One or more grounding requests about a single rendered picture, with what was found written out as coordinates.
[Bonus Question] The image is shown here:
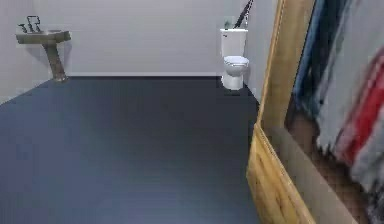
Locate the blue hanging garment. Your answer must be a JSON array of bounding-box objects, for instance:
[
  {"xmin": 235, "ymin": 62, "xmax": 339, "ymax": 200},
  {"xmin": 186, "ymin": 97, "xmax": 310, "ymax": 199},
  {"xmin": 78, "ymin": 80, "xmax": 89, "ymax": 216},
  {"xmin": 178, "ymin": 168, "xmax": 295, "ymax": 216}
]
[{"xmin": 293, "ymin": 0, "xmax": 351, "ymax": 118}]

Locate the wooden open wardrobe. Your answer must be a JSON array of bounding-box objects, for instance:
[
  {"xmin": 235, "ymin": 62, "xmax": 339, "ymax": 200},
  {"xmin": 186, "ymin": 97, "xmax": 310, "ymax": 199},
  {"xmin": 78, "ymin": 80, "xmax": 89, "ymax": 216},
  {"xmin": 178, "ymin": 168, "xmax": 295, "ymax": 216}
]
[{"xmin": 245, "ymin": 0, "xmax": 384, "ymax": 224}]

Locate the red hanging garment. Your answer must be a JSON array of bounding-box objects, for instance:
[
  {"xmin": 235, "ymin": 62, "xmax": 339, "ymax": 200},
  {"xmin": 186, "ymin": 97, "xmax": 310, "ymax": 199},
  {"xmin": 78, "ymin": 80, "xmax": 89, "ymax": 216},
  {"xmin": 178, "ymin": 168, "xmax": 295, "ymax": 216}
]
[{"xmin": 334, "ymin": 46, "xmax": 384, "ymax": 167}]

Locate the black sink faucet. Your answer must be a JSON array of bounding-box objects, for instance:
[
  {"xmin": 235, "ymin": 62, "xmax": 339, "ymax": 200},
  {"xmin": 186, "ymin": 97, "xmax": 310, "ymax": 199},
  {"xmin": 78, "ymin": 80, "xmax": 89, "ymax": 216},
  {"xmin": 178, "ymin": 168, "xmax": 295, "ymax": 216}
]
[{"xmin": 18, "ymin": 15, "xmax": 42, "ymax": 34}]

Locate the white toilet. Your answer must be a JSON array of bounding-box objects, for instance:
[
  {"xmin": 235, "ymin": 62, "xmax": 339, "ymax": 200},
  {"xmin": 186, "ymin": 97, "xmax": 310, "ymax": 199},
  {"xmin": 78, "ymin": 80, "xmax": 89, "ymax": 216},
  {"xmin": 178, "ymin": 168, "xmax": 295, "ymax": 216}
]
[{"xmin": 219, "ymin": 28, "xmax": 250, "ymax": 91}]

